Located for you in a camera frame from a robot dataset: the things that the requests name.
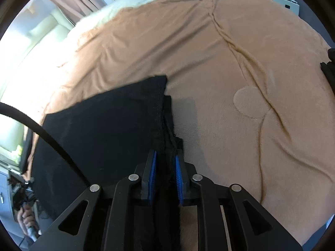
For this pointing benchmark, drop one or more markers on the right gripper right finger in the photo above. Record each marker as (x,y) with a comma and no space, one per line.
(228,217)

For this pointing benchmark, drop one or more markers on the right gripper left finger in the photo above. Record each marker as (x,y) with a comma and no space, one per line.
(102,218)

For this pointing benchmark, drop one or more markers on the black pants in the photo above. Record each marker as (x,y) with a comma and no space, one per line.
(107,136)

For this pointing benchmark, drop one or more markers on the person left hand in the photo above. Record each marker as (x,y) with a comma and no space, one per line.
(26,219)

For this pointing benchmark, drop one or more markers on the white padded headboard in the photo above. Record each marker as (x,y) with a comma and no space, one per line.
(31,26)

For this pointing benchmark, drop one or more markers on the folded black clothes stack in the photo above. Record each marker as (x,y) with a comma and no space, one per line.
(328,69)

